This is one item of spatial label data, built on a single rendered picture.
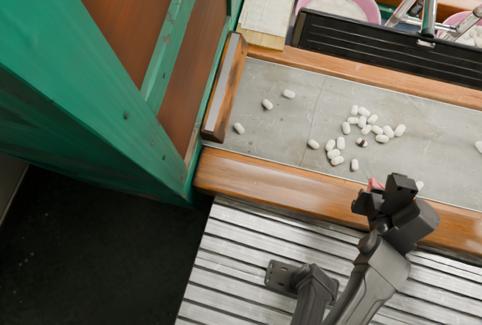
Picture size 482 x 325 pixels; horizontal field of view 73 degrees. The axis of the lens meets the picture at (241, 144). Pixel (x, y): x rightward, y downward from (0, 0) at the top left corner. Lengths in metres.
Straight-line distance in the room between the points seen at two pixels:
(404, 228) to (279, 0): 0.75
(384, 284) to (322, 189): 0.35
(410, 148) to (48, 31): 0.96
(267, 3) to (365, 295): 0.83
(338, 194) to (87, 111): 0.74
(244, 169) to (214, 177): 0.08
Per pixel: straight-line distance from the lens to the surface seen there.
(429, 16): 0.74
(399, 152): 1.04
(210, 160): 0.89
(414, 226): 0.66
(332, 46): 0.69
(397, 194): 0.70
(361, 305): 0.62
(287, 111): 0.97
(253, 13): 1.07
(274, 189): 0.88
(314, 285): 0.81
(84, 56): 0.27
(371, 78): 1.05
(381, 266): 0.64
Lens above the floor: 1.63
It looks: 75 degrees down
